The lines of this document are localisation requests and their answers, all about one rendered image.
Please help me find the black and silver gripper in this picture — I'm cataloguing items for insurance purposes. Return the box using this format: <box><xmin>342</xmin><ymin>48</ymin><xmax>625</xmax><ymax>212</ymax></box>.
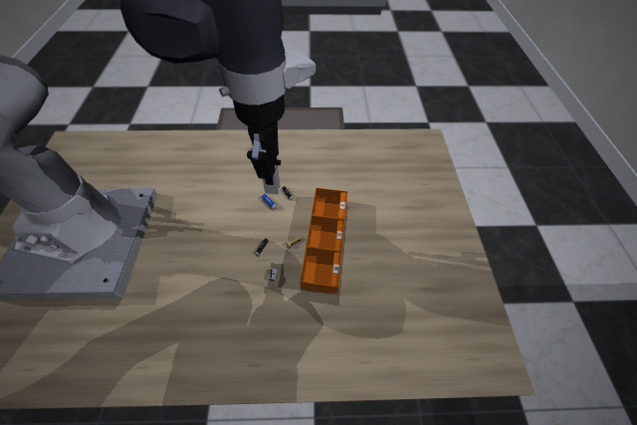
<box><xmin>233</xmin><ymin>95</ymin><xmax>285</xmax><ymax>194</ymax></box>

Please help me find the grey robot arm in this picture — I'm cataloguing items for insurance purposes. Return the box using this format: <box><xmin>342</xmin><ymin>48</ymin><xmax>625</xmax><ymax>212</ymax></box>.
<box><xmin>0</xmin><ymin>0</ymin><xmax>316</xmax><ymax>264</ymax></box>

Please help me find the black battery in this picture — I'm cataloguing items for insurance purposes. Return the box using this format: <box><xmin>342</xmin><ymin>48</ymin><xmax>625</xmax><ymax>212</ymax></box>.
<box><xmin>256</xmin><ymin>238</ymin><xmax>269</xmax><ymax>255</ymax></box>
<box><xmin>282</xmin><ymin>187</ymin><xmax>293</xmax><ymax>200</ymax></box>

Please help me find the blue battery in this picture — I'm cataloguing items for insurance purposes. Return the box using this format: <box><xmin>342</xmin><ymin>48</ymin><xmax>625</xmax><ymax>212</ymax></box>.
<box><xmin>262</xmin><ymin>194</ymin><xmax>277</xmax><ymax>209</ymax></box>

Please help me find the orange three-compartment bin rack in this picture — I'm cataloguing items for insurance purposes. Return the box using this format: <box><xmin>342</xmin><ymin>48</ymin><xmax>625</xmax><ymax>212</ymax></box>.
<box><xmin>300</xmin><ymin>188</ymin><xmax>347</xmax><ymax>294</ymax></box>

